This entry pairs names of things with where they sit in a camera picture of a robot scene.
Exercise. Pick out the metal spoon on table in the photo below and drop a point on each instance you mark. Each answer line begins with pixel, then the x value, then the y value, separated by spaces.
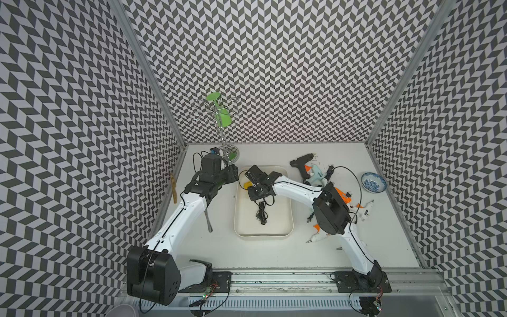
pixel 209 225

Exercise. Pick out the orange hot glue gun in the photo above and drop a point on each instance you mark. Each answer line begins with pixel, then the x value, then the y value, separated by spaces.
pixel 346 197

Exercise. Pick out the cream plastic storage box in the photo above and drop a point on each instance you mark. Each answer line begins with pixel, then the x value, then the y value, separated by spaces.
pixel 270 218

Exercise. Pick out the black hot glue gun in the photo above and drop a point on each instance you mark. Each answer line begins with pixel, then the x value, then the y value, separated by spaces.
pixel 300 163

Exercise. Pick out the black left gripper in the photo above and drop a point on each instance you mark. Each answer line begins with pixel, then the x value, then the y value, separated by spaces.
pixel 232 171

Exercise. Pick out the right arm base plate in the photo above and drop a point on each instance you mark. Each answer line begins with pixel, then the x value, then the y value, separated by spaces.
pixel 355 282

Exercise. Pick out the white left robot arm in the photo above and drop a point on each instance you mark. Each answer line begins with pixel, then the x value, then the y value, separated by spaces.
pixel 152 272

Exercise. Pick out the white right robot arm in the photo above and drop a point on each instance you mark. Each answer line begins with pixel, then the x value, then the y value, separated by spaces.
pixel 332 215

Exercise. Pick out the white glue gun orange trigger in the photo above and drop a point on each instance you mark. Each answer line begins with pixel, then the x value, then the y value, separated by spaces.
pixel 318 236

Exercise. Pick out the yellow hot glue gun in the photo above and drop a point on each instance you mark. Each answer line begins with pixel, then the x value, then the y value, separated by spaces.
pixel 248 184

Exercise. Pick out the mint green glue gun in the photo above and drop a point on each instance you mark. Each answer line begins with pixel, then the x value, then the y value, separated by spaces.
pixel 317 177

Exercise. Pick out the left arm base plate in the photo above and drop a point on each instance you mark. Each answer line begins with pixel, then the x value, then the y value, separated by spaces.
pixel 219 282

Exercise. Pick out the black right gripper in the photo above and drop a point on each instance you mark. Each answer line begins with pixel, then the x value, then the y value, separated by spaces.
pixel 252 195

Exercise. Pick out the white glue gun grey handle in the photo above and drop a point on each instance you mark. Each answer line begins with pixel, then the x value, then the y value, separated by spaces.
pixel 365 211

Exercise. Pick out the blue white ceramic bowl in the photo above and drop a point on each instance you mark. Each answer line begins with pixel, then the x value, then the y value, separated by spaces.
pixel 373 183

